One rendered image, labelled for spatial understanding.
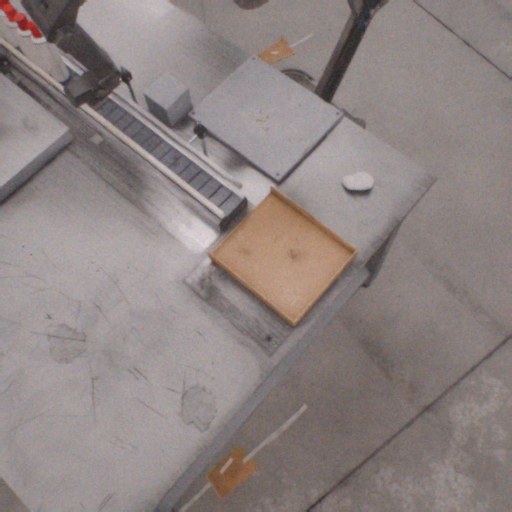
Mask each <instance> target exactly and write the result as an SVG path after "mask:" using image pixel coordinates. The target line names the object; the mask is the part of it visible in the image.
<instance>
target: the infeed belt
mask: <svg viewBox="0 0 512 512"><path fill-rule="evenodd" d="M13 56H14V57H16V56H15V55H13ZM16 58H17V59H18V60H19V61H22V60H20V59H19V58H18V57H16ZM22 63H23V64H24V65H25V66H27V67H28V68H29V69H30V70H32V71H33V72H34V73H37V72H35V71H34V70H33V69H31V68H30V67H29V66H28V65H26V64H25V63H24V61H22ZM64 65H65V64H64ZM65 67H66V69H68V70H69V72H70V78H69V80H68V81H66V82H64V83H59V84H61V85H62V86H63V87H66V86H68V85H69V84H71V83H73V82H74V81H76V80H78V78H80V77H81V75H79V74H78V73H77V72H76V71H74V70H73V69H72V68H70V67H69V66H68V65H65ZM37 74H38V75H39V76H40V77H42V76H41V75H40V74H39V73H37ZM42 79H43V80H44V81H45V82H47V81H46V80H45V79H44V77H42ZM47 83H48V84H49V85H50V86H53V87H54V88H55V89H56V90H58V91H59V92H60V94H62V92H61V91H60V90H59V89H57V88H56V87H55V86H54V85H51V84H50V83H49V82H47ZM62 95H63V96H64V97H65V98H66V96H65V95H64V94H62ZM79 108H80V110H81V111H84V112H85V113H86V114H87V115H89V116H90V117H91V118H93V117H92V116H91V115H90V114H88V113H87V112H86V111H85V110H82V108H81V107H80V106H79ZM92 110H93V111H94V112H96V113H97V114H99V115H101V116H102V117H103V118H104V119H106V120H107V121H108V122H109V123H111V125H112V126H114V127H116V128H117V129H118V130H119V131H121V132H122V133H123V134H124V135H126V136H127V137H129V138H131V140H132V141H133V142H134V143H136V144H137V145H138V146H139V147H141V148H142V149H144V150H146V151H147V152H148V153H149V155H151V156H152V157H153V158H154V159H156V160H157V161H159V162H161V163H162V164H163V165H164V166H166V167H167V168H168V170H169V171H171V172H172V173H174V174H176V175H177V176H178V177H179V178H181V179H182V180H183V181H185V182H186V183H188V185H189V186H191V187H192V188H193V189H194V190H196V191H197V192H198V193H200V194H201V195H203V196H204V197H206V198H207V200H208V201H209V202H211V203H212V204H213V205H215V206H216V207H218V208H219V209H221V210H222V211H223V212H224V217H223V218H222V219H221V218H220V217H219V216H218V215H215V214H214V212H213V211H211V210H210V209H209V208H208V207H206V206H205V205H204V204H203V203H200V202H199V201H198V200H197V199H195V197H194V196H193V195H191V194H190V193H189V192H188V191H185V190H184V189H183V188H182V187H180V186H179V185H178V183H177V182H175V181H174V180H172V179H171V178H169V177H168V176H167V175H165V174H164V173H163V172H162V171H160V170H159V168H157V167H156V166H154V165H153V164H152V163H151V162H149V161H148V160H147V159H145V158H144V157H142V156H141V155H139V153H138V152H137V151H136V150H134V149H133V148H132V147H131V146H129V145H127V144H126V143H125V142H123V141H122V140H121V138H119V137H118V136H117V135H116V134H114V133H112V132H111V131H110V130H108V129H107V128H106V127H105V126H103V125H102V123H101V122H100V121H97V120H96V119H95V118H93V119H94V120H95V121H96V122H99V123H100V125H101V126H102V127H104V128H105V129H106V130H107V131H109V132H110V133H111V134H112V135H115V136H116V137H117V138H119V140H120V141H121V142H122V143H124V144H125V145H126V146H127V147H130V148H131V149H132V150H133V151H135V152H136V153H137V155H138V156H140V157H141V158H142V159H144V160H146V161H147V162H148V163H150V164H151V165H152V166H153V167H155V168H156V170H157V171H159V172H161V173H162V174H163V175H164V176H166V177H167V178H168V179H169V180H171V181H172V182H174V183H176V185H177V186H178V187H179V188H181V189H182V190H183V191H184V192H186V193H188V194H189V195H190V196H192V197H193V199H194V200H195V201H197V202H198V203H199V204H200V205H203V206H204V207H205V208H207V209H208V210H209V211H210V212H212V214H213V215H214V216H215V217H218V218H219V219H220V220H221V221H224V220H225V219H226V218H227V217H228V216H229V215H230V214H232V212H233V211H234V210H235V209H236V208H237V207H238V206H239V205H240V204H241V203H242V202H243V200H242V198H241V197H240V196H238V195H237V194H236V193H234V192H233V191H232V190H229V189H228V188H227V187H226V186H224V185H223V183H222V182H220V181H219V180H218V179H215V178H214V177H212V176H211V175H210V174H209V173H207V172H206V171H205V170H203V168H201V167H200V166H199V165H197V164H196V163H195V162H193V161H192V160H191V159H189V158H188V157H186V156H185V154H183V153H182V152H181V151H179V150H178V149H177V148H175V147H174V146H173V145H170V144H169V143H168V142H167V141H165V139H164V138H163V137H161V136H160V135H159V134H156V133H155V132H154V131H152V130H151V129H150V128H149V127H147V126H146V124H145V123H142V122H141V121H140V120H138V119H137V118H136V117H134V116H133V115H132V114H131V113H129V112H127V111H126V109H124V108H123V107H122V106H120V105H119V104H118V103H116V102H115V101H114V100H112V99H110V98H109V97H107V98H105V99H104V100H103V101H102V102H101V103H99V104H97V105H96V106H95V107H92Z"/></svg>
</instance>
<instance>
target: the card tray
mask: <svg viewBox="0 0 512 512"><path fill-rule="evenodd" d="M357 252H358V248H356V247H355V246H354V245H352V244H351V243H350V241H348V240H346V239H344V238H343V237H342V236H340V235H339V234H338V233H336V232H335V231H334V230H331V229H330V227H329V226H327V225H326V224H325V223H323V222H322V221H320V220H319V219H317V218H315V217H314V216H313V215H311V214H310V212H309V211H307V210H306V209H305V208H302V207H301V206H299V205H298V204H297V203H295V202H294V201H293V200H291V198H290V197H288V196H286V195H285V194H284V193H282V192H281V191H280V190H278V189H277V188H274V187H273V186H272V185H270V193H269V194H268V195H267V196H266V197H265V198H264V200H263V201H262V202H261V203H259V204H258V205H257V206H256V207H255V208H254V209H253V210H252V211H251V212H250V214H249V215H248V216H247V217H245V218H244V219H243V220H242V221H241V222H240V223H239V224H238V225H237V226H236V227H235V229H234V230H233V231H232V232H230V233H229V234H228V235H227V236H226V238H225V239H224V240H223V241H222V243H221V244H220V245H219V246H218V247H216V248H215V249H214V250H213V251H212V252H210V251H209V250H207V253H208V256H209V258H210V259H212V260H213V261H214V262H215V263H216V264H219V265H220V266H221V267H222V268H223V269H225V270H226V272H227V273H228V274H229V275H232V276H233V277H234V278H235V279H237V280H238V281H239V282H240V283H241V284H243V286H244V287H245V288H247V289H248V290H250V291H251V292H252V293H253V294H254V295H256V296H257V297H258V298H259V299H262V301H263V302H264V303H265V304H266V305H268V306H269V307H270V308H271V309H272V310H274V311H276V312H277V313H278V314H279V316H281V317H282V318H283V319H284V320H285V321H287V322H288V323H290V324H291V325H293V326H295V325H296V324H297V323H298V322H299V321H300V319H301V318H302V317H303V316H305V314H306V313H307V312H308V310H309V309H310V308H311V307H312V306H313V305H314V304H315V302H316V301H317V299H319V298H320V297H321V296H322V295H323V293H324V292H325V291H326V290H327V289H328V288H329V287H330V284H331V283H332V282H334V281H335V280H336V279H337V277H338V276H339V275H340V274H341V273H342V272H343V270H344V268H345V267H346V266H348V265H349V264H350V263H351V262H352V260H353V259H354V258H355V256H356V255H357Z"/></svg>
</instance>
